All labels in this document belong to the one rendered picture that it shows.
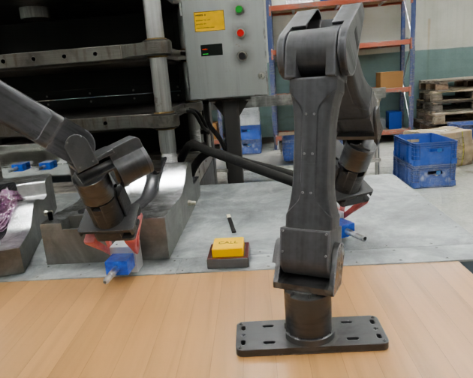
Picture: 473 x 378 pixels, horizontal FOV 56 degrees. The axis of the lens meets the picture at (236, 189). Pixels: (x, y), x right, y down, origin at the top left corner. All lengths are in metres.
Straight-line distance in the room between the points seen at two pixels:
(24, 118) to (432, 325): 0.65
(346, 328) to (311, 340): 0.07
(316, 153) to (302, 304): 0.19
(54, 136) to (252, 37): 1.12
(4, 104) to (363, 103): 0.54
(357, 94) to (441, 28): 7.10
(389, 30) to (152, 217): 6.94
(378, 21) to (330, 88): 7.07
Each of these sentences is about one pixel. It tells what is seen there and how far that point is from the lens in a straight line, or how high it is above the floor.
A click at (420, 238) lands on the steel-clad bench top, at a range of 1.01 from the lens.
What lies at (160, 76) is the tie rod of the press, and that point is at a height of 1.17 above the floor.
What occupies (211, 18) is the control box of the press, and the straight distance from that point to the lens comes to 1.74.
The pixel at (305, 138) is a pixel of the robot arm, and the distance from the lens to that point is 0.58.
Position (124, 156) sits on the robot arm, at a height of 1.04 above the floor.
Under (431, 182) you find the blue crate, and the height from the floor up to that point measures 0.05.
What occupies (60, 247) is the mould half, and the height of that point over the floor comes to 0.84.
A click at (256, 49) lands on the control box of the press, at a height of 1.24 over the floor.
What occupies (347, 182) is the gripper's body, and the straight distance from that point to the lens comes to 0.89.
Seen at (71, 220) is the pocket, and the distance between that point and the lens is 1.02.
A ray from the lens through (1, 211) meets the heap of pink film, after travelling 1.15.
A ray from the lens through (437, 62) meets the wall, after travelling 7.82.
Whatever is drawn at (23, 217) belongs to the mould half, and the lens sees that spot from 1.14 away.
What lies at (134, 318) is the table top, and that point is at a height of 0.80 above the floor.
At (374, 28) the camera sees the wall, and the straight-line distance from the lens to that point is 7.62.
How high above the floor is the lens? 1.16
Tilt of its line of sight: 14 degrees down
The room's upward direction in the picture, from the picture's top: 4 degrees counter-clockwise
